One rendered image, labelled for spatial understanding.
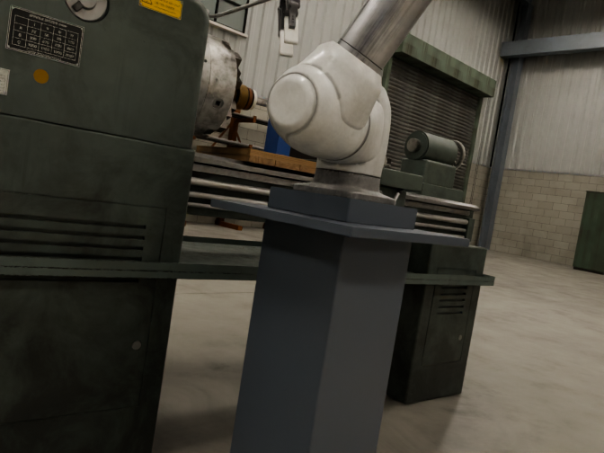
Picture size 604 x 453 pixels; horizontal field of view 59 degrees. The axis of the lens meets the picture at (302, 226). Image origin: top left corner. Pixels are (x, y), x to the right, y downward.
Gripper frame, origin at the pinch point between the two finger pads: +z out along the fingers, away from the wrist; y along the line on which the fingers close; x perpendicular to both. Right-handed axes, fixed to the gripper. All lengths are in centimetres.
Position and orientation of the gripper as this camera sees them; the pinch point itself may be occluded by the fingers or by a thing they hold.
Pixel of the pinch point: (288, 37)
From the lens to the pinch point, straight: 124.7
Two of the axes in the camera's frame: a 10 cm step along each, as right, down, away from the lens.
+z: 0.1, 9.3, -3.6
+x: 9.7, 0.9, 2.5
